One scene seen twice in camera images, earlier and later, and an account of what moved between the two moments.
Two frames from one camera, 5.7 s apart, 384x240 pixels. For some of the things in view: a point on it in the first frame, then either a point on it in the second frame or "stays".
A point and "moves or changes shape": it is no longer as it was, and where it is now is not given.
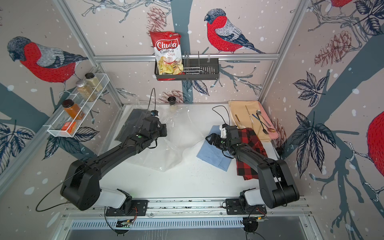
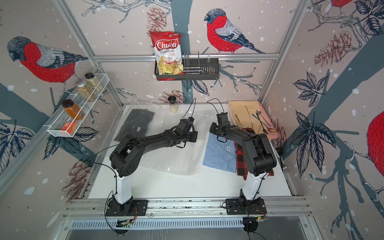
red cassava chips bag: (167, 47) stays
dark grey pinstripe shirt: (132, 124) stays
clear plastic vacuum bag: (183, 133) moves or changes shape
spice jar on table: (172, 106) stays
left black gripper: (163, 127) to (195, 136)
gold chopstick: (250, 116) stays
